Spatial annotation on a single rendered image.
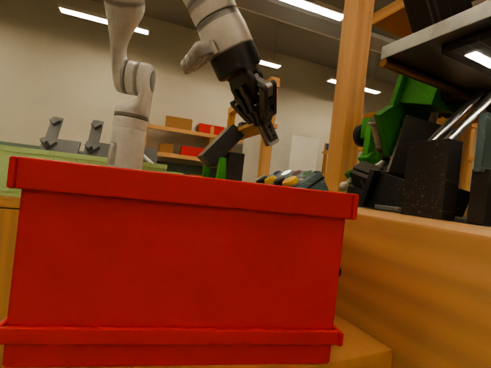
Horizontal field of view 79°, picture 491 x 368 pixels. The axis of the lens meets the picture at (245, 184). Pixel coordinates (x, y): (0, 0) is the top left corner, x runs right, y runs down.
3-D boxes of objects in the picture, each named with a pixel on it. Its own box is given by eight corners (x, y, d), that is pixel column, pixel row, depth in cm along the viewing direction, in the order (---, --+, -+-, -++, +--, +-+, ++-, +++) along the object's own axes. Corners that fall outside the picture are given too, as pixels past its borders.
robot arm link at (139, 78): (159, 71, 89) (151, 128, 90) (127, 65, 88) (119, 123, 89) (152, 59, 80) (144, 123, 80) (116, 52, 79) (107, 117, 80)
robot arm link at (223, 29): (183, 77, 48) (164, 39, 47) (239, 54, 52) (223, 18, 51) (199, 58, 40) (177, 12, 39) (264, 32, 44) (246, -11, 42)
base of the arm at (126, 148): (106, 177, 79) (115, 113, 78) (104, 175, 87) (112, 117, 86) (142, 182, 83) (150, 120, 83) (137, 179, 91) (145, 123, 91)
